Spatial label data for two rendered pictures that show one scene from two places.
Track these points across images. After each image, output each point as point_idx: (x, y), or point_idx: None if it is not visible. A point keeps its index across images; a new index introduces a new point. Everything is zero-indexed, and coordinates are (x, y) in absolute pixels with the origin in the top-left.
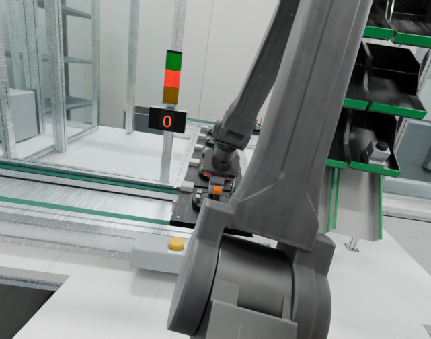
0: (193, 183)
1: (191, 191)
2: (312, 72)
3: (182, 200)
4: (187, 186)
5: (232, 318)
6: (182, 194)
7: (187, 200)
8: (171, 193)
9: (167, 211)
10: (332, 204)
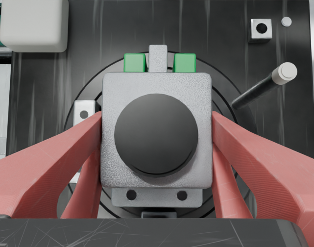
0: (60, 3)
1: (61, 50)
2: None
3: (29, 143)
4: (33, 42)
5: None
6: (24, 83)
7: (52, 136)
8: None
9: (5, 135)
10: None
